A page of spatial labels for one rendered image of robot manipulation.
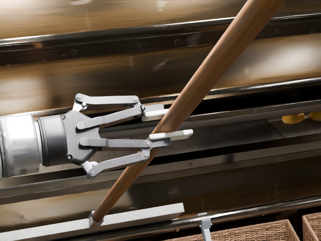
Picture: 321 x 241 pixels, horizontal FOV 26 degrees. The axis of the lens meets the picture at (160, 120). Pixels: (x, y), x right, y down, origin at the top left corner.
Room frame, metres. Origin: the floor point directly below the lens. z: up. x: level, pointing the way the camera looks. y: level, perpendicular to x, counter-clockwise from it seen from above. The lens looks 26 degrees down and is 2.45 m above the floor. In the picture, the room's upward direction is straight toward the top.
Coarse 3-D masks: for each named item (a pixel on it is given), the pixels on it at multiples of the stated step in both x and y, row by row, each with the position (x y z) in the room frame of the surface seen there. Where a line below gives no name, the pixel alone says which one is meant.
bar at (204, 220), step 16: (240, 208) 1.96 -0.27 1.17; (256, 208) 1.96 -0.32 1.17; (272, 208) 1.97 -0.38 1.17; (288, 208) 1.99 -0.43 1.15; (160, 224) 1.87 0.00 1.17; (176, 224) 1.88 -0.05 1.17; (192, 224) 1.89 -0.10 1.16; (208, 224) 1.90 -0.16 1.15; (64, 240) 1.78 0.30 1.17; (80, 240) 1.79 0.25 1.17; (96, 240) 1.80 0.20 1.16; (208, 240) 1.87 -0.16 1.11
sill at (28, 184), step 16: (240, 144) 2.40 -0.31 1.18; (256, 144) 2.40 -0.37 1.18; (272, 144) 2.40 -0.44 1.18; (288, 144) 2.40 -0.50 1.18; (304, 144) 2.42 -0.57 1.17; (320, 144) 2.44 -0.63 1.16; (160, 160) 2.28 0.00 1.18; (176, 160) 2.28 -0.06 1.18; (192, 160) 2.29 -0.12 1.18; (208, 160) 2.30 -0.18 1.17; (224, 160) 2.32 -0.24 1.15; (240, 160) 2.34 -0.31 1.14; (32, 176) 2.16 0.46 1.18; (48, 176) 2.16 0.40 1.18; (64, 176) 2.16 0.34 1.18; (80, 176) 2.16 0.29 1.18; (96, 176) 2.18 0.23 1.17; (112, 176) 2.20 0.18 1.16; (0, 192) 2.08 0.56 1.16; (16, 192) 2.10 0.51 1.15; (32, 192) 2.11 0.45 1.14
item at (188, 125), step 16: (272, 96) 2.40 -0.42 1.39; (288, 96) 2.39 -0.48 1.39; (304, 96) 2.39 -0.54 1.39; (320, 96) 2.38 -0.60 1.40; (192, 112) 2.24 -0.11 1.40; (208, 112) 2.23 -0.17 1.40; (272, 112) 2.22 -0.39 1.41; (288, 112) 2.23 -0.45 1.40; (304, 112) 2.25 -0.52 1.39; (144, 128) 2.08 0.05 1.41; (192, 128) 2.13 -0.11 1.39
